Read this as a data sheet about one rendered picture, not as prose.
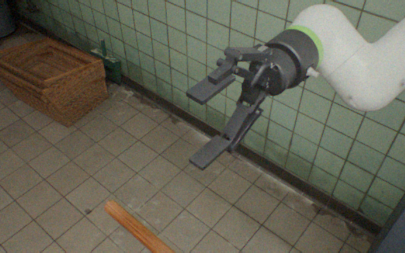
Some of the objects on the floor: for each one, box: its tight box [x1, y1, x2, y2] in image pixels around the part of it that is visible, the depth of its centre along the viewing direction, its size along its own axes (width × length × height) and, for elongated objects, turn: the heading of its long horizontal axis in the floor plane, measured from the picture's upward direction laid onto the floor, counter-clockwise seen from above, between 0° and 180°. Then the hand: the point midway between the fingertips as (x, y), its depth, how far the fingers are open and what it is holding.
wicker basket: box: [0, 69, 108, 128], centre depth 275 cm, size 49×56×28 cm
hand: (200, 130), depth 55 cm, fingers open, 13 cm apart
